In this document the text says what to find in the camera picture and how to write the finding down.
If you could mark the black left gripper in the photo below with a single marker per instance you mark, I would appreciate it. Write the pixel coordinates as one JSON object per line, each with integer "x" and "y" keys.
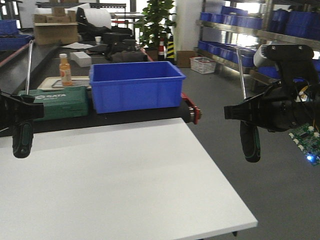
{"x": 14, "y": 110}

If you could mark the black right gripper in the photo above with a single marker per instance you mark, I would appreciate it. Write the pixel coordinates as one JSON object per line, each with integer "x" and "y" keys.
{"x": 278, "y": 112}

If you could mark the green-handled screwdriver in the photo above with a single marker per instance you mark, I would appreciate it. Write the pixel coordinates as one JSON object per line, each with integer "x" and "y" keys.
{"x": 249, "y": 134}
{"x": 23, "y": 133}

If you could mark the beige plastic tray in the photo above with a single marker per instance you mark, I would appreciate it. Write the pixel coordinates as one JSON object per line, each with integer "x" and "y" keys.
{"x": 46, "y": 85}

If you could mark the small metal tray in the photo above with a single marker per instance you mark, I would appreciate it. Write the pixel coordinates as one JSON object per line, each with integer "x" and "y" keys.
{"x": 79, "y": 82}

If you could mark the green SATA tool case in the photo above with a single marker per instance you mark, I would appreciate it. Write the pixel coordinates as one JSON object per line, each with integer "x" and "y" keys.
{"x": 69, "y": 102}

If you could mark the green circuit board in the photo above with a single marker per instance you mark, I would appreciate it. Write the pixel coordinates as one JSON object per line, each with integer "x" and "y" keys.
{"x": 307, "y": 139}

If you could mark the orange juice bottle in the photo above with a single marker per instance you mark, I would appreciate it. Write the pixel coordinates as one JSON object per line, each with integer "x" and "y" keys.
{"x": 65, "y": 70}

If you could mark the blue crate on conveyor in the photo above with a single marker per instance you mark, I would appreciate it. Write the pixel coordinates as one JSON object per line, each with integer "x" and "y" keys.
{"x": 14, "y": 42}

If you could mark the large cardboard box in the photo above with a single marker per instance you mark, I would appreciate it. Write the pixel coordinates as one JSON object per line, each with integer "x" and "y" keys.
{"x": 52, "y": 33}

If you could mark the white foam block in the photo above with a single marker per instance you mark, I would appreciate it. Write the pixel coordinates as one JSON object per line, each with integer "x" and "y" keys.
{"x": 81, "y": 58}

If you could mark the metal shelf rack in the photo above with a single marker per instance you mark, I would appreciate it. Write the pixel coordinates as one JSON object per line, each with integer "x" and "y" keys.
{"x": 248, "y": 24}

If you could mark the brown cardboard box on floor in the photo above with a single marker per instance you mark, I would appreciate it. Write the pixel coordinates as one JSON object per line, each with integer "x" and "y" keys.
{"x": 183, "y": 58}

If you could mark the black yellow traffic cone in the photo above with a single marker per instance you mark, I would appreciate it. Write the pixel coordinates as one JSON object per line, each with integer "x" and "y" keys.
{"x": 170, "y": 51}

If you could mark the large blue plastic bin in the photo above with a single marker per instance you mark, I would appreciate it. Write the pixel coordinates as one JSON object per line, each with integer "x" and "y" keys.
{"x": 130, "y": 86}

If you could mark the red white traffic cone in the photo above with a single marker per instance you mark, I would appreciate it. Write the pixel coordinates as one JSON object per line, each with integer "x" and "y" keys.
{"x": 161, "y": 50}

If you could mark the white paper cup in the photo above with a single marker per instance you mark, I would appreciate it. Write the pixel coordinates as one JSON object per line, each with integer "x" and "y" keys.
{"x": 98, "y": 40}

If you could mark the black box on table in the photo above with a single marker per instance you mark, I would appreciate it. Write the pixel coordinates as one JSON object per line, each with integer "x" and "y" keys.
{"x": 112, "y": 37}

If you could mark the dark grey cloth bag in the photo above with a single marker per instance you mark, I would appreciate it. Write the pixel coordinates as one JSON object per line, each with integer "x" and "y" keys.
{"x": 128, "y": 57}

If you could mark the white work table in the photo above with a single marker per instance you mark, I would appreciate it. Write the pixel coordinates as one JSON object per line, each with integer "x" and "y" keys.
{"x": 137, "y": 181}

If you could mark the green potted plant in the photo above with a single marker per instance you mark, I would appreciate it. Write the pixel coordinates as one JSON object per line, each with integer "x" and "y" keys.
{"x": 156, "y": 23}

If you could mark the red conveyor end bracket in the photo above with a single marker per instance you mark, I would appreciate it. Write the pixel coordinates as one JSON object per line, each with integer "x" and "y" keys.
{"x": 194, "y": 110}

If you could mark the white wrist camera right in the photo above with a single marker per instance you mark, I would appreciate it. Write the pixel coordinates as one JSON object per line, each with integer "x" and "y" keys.
{"x": 293, "y": 61}

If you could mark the white wire basket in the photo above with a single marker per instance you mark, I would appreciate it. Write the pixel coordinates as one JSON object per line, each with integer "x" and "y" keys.
{"x": 202, "y": 65}

